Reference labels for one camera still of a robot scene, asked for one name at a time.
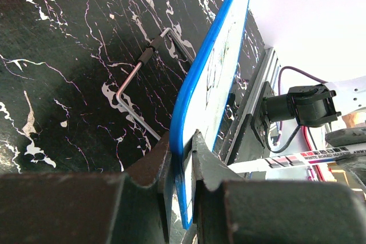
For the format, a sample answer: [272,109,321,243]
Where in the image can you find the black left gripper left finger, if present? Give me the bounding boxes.
[1,134,173,243]

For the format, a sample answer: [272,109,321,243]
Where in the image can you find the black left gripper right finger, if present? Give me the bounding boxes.
[191,131,365,243]

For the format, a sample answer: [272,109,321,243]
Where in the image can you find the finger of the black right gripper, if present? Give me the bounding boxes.
[325,126,365,149]
[336,157,365,195]

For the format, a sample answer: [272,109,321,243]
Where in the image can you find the black whiteboard marker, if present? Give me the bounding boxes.
[228,143,365,174]

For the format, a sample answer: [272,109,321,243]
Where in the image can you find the blue framed whiteboard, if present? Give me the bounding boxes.
[169,0,249,230]

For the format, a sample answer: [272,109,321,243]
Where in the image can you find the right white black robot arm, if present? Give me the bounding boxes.
[261,76,365,154]

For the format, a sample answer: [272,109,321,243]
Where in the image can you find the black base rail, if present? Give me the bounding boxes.
[214,81,273,165]

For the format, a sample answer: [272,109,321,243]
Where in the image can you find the metal wire whiteboard stand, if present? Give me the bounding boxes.
[116,28,194,141]

